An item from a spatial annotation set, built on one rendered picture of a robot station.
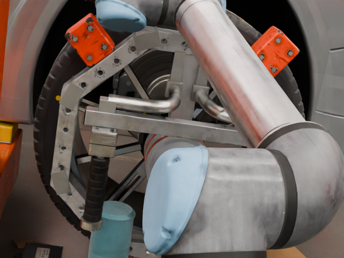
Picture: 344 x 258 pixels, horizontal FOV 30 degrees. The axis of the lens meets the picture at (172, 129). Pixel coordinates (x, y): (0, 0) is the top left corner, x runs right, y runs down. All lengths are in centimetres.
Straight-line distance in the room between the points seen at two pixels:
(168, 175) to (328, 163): 19
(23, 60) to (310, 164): 120
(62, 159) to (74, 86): 17
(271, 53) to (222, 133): 26
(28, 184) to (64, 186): 189
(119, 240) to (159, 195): 71
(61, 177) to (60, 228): 148
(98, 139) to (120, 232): 26
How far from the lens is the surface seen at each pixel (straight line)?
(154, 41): 139
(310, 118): 192
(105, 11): 116
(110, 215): 137
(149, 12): 118
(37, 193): 326
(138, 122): 123
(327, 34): 188
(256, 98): 88
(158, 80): 190
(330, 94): 192
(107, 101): 122
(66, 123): 143
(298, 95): 156
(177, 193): 66
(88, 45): 139
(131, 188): 160
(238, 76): 93
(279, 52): 143
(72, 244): 282
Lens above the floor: 132
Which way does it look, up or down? 17 degrees down
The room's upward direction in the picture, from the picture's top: 10 degrees clockwise
